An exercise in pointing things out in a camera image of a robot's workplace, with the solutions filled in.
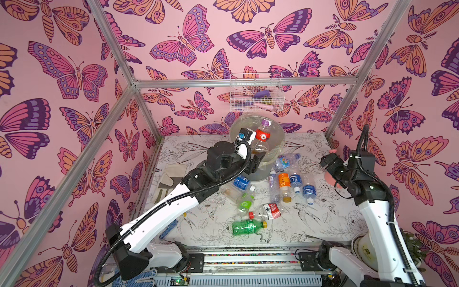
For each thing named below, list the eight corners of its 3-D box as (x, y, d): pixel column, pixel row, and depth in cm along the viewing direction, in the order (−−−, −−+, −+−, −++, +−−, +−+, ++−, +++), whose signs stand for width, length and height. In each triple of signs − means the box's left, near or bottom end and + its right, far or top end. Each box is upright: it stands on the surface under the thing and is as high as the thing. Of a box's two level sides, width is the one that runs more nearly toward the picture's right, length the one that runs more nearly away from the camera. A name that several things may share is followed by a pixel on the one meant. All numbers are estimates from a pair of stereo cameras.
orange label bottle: (281, 203, 92) (283, 198, 88) (276, 177, 101) (278, 172, 98) (293, 202, 92) (295, 198, 88) (287, 177, 101) (289, 172, 98)
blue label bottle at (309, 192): (305, 206, 91) (309, 201, 87) (301, 190, 97) (304, 185, 92) (316, 206, 91) (320, 201, 87) (311, 190, 97) (315, 185, 92)
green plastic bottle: (232, 235, 83) (232, 231, 78) (232, 222, 86) (232, 218, 82) (266, 235, 83) (268, 231, 78) (265, 222, 86) (266, 218, 82)
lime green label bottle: (235, 214, 88) (235, 211, 85) (242, 195, 94) (242, 191, 91) (247, 218, 86) (248, 215, 83) (253, 199, 93) (254, 195, 90)
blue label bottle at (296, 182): (291, 193, 95) (293, 188, 91) (288, 179, 100) (290, 174, 96) (302, 193, 95) (305, 188, 91) (298, 179, 100) (301, 174, 96)
